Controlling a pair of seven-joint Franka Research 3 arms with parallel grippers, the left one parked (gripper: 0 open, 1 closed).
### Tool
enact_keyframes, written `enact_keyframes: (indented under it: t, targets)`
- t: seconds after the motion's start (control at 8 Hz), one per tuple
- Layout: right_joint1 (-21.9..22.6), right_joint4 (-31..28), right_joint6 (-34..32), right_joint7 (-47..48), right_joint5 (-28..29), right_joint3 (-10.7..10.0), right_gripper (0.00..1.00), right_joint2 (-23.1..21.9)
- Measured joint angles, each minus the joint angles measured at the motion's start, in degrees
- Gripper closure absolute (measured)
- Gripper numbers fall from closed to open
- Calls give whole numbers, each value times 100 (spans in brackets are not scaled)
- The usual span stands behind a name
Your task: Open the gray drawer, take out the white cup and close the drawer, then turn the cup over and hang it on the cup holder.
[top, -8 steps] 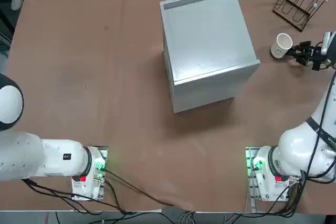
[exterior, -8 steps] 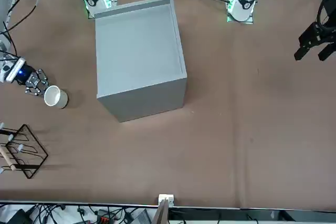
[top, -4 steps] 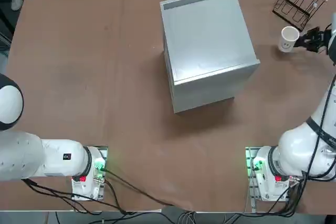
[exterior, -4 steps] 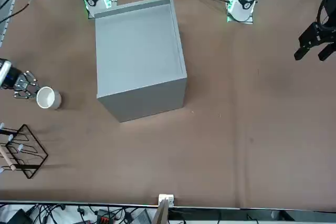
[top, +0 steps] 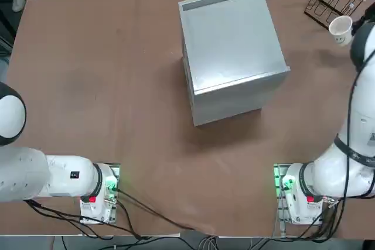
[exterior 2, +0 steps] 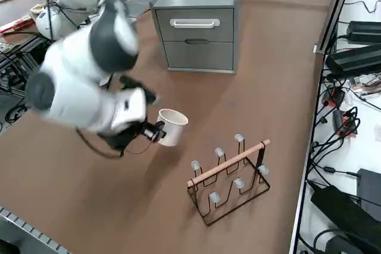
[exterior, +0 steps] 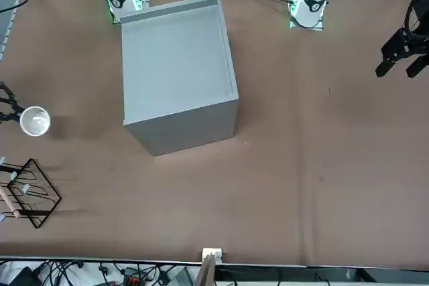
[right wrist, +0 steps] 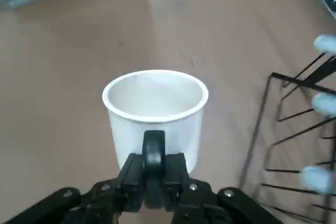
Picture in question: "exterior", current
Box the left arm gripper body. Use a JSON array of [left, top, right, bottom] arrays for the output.
[[404, 0, 429, 56]]

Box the white cup with black handle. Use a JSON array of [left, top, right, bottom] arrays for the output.
[[19, 106, 52, 137]]

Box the gray drawer cabinet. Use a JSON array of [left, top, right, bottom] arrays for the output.
[[119, 0, 239, 157]]

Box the red black electronic module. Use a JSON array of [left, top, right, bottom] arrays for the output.
[[121, 267, 149, 286]]

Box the ribbed power supply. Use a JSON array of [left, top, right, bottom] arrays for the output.
[[169, 267, 196, 286]]

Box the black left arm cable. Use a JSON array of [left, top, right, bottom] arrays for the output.
[[403, 0, 424, 42]]

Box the gray ribbed rail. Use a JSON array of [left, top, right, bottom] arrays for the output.
[[0, 0, 21, 61]]

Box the black wire cup rack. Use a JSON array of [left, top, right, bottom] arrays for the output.
[[0, 157, 63, 230]]

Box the white post bracket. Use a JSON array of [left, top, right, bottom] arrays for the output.
[[202, 247, 223, 266]]

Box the aluminium profile post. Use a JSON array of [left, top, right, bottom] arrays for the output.
[[195, 253, 217, 286]]

